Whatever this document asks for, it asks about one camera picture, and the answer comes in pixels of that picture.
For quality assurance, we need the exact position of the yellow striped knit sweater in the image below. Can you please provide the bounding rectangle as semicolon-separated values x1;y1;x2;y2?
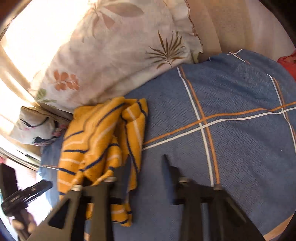
57;96;149;227

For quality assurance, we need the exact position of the person's left hand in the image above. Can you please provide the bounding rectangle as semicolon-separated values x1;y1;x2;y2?
11;209;38;241

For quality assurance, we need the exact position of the woman silhouette butterfly pillow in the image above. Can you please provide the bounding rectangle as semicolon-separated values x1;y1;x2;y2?
10;106;69;147

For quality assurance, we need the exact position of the blue plaid bed sheet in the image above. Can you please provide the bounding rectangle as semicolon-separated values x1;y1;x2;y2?
39;50;295;240

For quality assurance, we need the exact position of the red object beside bed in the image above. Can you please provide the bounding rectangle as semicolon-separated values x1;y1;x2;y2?
277;51;296;80

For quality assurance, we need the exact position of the white leaf print pillow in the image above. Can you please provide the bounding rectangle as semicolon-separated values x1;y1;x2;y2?
32;1;203;113

